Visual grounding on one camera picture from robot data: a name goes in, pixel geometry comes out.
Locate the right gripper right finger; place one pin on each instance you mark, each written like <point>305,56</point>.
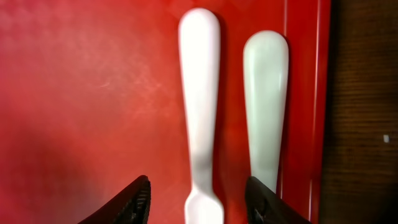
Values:
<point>265,207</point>

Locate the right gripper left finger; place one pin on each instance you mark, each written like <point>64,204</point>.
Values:
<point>130,206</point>

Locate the white plastic spoon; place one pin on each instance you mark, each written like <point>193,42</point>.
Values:
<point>266,68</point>

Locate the white plastic fork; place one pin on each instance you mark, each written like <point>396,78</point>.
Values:
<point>199,48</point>

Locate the red serving tray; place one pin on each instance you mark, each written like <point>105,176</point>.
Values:
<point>91,98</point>

